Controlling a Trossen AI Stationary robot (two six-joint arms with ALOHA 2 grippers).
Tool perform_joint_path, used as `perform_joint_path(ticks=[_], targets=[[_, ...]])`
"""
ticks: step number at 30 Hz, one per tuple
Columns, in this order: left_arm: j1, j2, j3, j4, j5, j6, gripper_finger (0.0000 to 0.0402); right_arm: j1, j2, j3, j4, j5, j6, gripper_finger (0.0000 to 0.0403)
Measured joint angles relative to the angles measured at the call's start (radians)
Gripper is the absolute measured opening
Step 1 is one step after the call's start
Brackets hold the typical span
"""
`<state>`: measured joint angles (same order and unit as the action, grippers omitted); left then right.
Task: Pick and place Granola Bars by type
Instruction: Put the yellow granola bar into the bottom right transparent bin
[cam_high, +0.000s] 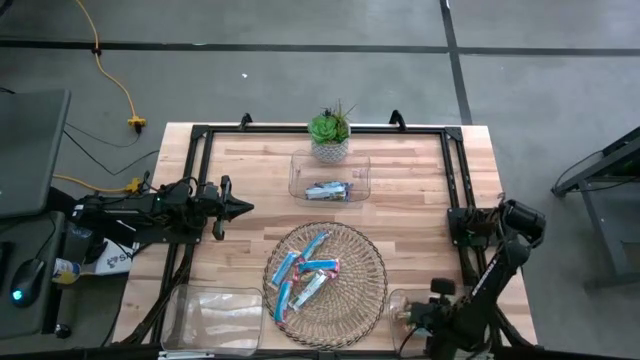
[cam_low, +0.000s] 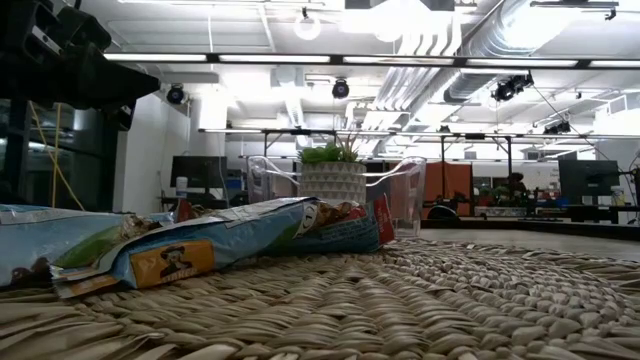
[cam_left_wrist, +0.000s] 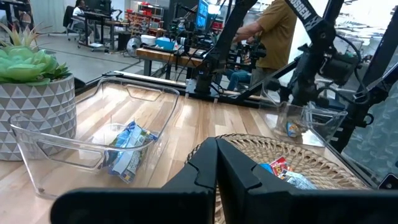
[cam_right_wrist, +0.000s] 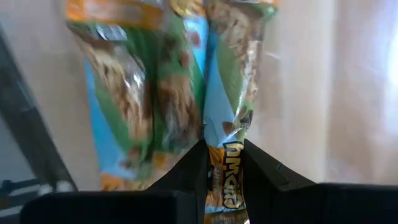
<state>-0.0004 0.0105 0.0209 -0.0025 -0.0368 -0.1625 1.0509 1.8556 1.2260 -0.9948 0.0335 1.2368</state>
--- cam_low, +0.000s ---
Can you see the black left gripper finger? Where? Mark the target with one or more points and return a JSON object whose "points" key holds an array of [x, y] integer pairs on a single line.
{"points": [[100, 80]]}

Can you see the blue red-ended granola bar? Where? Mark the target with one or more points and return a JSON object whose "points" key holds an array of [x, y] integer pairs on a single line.
{"points": [[40, 240], [240, 240], [340, 235], [184, 211]]}

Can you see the black ceiling spotlight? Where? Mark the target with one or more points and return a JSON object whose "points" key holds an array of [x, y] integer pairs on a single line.
{"points": [[340, 89], [507, 90], [557, 129], [175, 94]]}

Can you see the black computer monitor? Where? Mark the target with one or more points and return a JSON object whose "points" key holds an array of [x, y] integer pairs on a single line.
{"points": [[198, 171], [587, 180]]}

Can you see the white cup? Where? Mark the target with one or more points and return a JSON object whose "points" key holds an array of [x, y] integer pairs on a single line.
{"points": [[182, 187]]}

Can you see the round ceiling lamp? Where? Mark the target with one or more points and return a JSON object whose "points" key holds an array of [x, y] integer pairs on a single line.
{"points": [[307, 28]]}

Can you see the green succulent plant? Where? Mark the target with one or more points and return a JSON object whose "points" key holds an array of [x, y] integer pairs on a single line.
{"points": [[320, 154]]}

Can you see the white triangle-patterned plant pot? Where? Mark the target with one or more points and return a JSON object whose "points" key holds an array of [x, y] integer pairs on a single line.
{"points": [[332, 182]]}

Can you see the clear plastic bin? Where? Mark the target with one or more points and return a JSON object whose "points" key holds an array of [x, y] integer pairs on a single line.
{"points": [[415, 190]]}

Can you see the orange partition panel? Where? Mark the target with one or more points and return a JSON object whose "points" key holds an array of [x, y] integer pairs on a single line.
{"points": [[450, 182]]}

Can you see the round woven wicker basket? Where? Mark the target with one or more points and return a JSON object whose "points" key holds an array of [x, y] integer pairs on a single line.
{"points": [[400, 300]]}

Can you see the person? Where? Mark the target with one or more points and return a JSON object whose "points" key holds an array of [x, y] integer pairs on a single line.
{"points": [[515, 182]]}

